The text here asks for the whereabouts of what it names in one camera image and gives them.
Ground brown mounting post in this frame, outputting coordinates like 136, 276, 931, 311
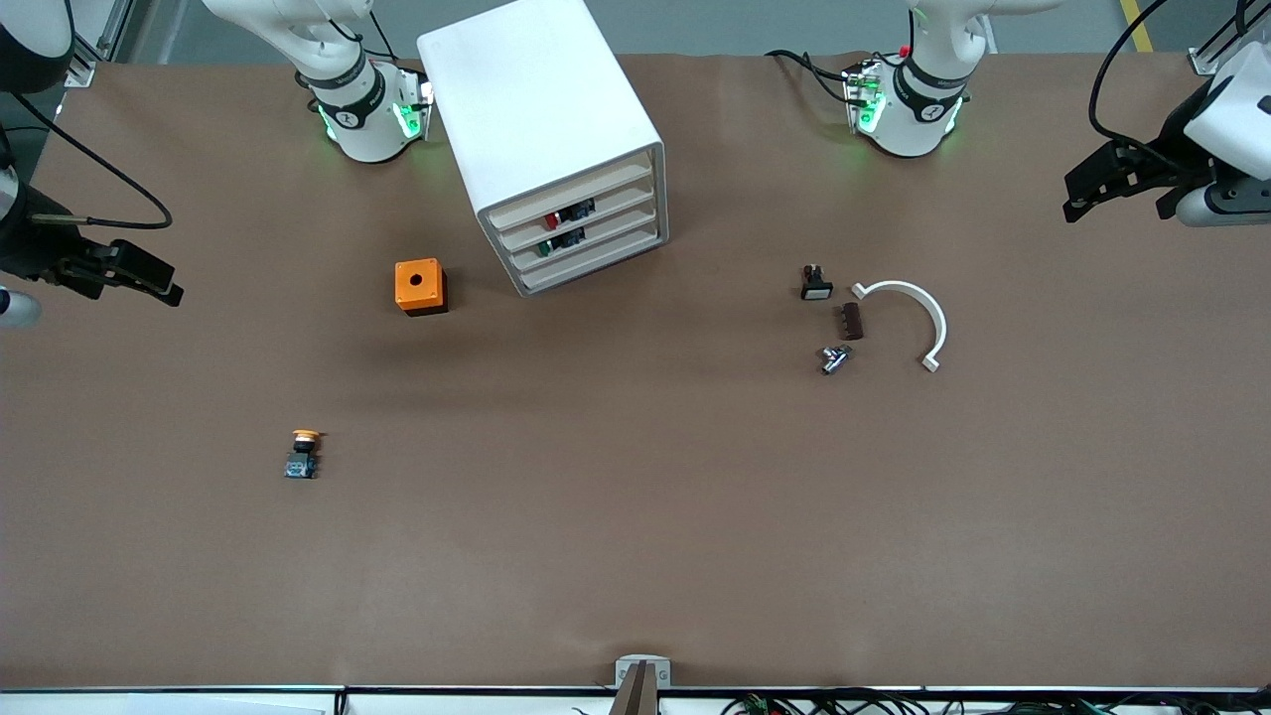
608, 662, 660, 715

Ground yellow mushroom push button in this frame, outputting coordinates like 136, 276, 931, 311
284, 428, 328, 482

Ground orange button enclosure box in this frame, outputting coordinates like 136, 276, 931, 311
394, 258, 450, 317

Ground aluminium frame profile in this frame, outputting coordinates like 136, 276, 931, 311
62, 0, 135, 88
1187, 0, 1271, 78

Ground white curved plastic arc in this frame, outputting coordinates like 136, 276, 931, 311
851, 280, 948, 374

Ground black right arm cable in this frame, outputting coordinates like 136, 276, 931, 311
10, 91, 176, 231

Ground black arm base cable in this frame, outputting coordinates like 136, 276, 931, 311
765, 48, 857, 102

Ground grey metal bracket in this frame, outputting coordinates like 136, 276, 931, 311
615, 654, 672, 689

